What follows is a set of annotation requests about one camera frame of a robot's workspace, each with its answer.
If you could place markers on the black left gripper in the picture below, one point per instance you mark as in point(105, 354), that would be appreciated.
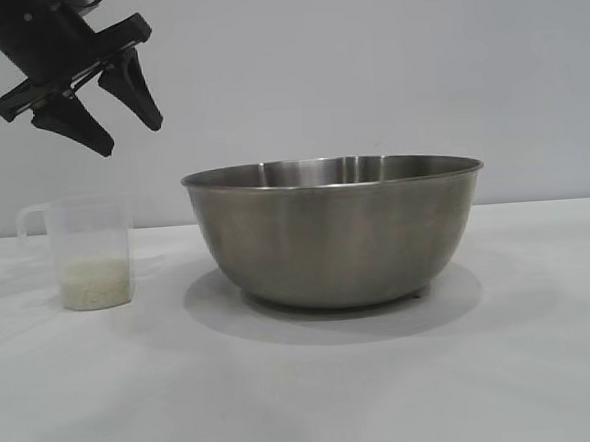
point(38, 41)

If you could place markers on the clear plastic measuring cup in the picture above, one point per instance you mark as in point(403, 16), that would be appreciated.
point(93, 233)

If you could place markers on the white uncooked rice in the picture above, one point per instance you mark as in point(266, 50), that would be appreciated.
point(96, 285)

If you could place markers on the stainless steel mixing bowl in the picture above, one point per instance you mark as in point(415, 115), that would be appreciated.
point(336, 238)

